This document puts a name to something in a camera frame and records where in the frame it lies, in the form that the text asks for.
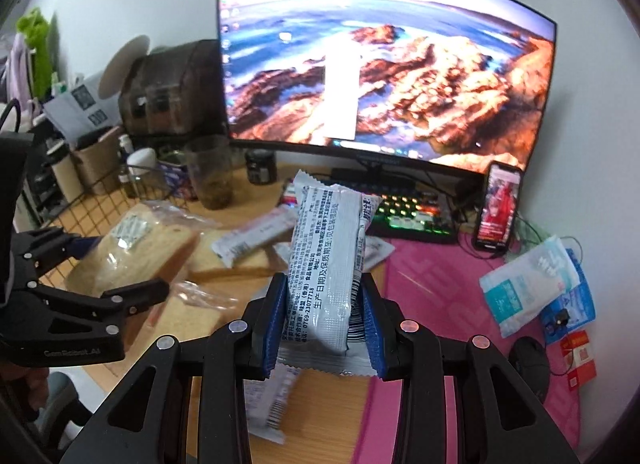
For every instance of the black monitor stand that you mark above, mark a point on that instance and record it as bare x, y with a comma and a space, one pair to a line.
370, 177

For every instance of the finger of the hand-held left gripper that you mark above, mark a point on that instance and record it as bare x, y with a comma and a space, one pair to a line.
140, 294
85, 244

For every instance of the blue white wipes packet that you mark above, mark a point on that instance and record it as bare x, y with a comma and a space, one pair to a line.
175, 178

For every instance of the black computer mouse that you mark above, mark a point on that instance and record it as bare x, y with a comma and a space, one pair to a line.
530, 364

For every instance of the white grey snack packet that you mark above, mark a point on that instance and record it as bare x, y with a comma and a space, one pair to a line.
325, 254

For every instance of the green plush toy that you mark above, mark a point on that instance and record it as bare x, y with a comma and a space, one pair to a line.
37, 38

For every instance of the blue flat packet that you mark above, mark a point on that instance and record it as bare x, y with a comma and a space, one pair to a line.
582, 304

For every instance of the thick bagged bread slice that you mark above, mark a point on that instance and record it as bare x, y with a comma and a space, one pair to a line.
140, 254

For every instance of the white flat paper packet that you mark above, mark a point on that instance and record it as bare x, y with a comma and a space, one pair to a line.
377, 251

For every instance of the white barcode snack packet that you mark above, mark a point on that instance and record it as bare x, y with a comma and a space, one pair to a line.
272, 404

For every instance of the curved computer monitor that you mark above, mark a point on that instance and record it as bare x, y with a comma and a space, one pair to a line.
400, 68

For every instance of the red white card pack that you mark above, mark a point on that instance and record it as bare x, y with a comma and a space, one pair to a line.
582, 359

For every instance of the beige tumbler black lid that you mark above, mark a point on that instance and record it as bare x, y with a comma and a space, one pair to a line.
65, 173

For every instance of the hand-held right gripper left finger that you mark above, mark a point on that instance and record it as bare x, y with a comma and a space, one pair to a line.
272, 326

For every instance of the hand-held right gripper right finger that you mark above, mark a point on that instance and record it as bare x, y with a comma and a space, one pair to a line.
372, 331

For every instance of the black smartphone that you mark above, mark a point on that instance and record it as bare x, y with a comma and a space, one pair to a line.
497, 209

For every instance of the pink desk mat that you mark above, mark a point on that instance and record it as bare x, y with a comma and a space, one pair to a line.
440, 284

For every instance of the white blue tissue pack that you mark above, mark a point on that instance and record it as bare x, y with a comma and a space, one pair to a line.
525, 289

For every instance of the white round disc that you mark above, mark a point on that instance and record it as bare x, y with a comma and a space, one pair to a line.
125, 61

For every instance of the small black gadget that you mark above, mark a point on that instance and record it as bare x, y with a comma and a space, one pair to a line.
557, 320

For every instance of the backlit mechanical keyboard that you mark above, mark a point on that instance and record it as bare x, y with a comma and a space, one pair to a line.
415, 219

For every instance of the thin bagged bread slice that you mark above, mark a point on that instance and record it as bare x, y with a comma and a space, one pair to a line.
210, 259

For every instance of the white long snack packet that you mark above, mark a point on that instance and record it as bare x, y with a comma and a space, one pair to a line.
250, 239

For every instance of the clear plastic cup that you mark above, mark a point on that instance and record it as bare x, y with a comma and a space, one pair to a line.
212, 178

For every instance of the white printed paper bag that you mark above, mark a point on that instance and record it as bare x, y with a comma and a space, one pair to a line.
75, 103

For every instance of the small black jar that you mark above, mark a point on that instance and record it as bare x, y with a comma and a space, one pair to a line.
261, 168

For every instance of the brown cardboard box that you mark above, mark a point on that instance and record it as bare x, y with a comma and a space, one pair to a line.
97, 163

